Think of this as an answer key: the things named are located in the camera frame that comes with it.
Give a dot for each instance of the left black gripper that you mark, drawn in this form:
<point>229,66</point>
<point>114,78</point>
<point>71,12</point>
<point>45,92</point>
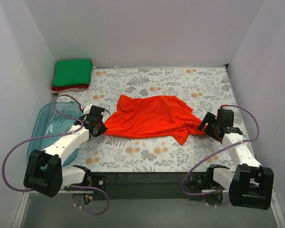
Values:
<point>99,129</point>

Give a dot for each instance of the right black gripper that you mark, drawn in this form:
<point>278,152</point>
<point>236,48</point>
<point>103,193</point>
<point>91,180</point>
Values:
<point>204,122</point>

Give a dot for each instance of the orange t-shirt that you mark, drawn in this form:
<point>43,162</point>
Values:
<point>156,116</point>

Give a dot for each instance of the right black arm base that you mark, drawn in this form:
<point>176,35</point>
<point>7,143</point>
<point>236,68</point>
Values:
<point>199,182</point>

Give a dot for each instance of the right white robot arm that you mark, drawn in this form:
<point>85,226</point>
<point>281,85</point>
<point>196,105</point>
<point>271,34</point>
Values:
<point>251,184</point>

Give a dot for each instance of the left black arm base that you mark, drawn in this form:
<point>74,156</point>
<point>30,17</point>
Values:
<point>96,181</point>

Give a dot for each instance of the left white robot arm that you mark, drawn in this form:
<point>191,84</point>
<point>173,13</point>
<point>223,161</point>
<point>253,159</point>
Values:
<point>45,173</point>

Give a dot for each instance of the floral patterned table mat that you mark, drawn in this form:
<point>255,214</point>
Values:
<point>202,89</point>

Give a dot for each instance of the folded pink t-shirt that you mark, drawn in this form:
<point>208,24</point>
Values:
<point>64,90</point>

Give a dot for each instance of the clear teal plastic bin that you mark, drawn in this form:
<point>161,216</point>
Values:
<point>49,122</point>

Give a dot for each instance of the folded green t-shirt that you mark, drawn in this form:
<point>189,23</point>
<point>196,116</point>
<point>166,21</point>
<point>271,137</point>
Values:
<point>71,72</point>

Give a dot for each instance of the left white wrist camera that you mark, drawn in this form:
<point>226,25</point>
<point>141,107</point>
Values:
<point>86,109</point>

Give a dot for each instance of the aluminium frame rail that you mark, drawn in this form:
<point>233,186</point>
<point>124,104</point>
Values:
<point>277,212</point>

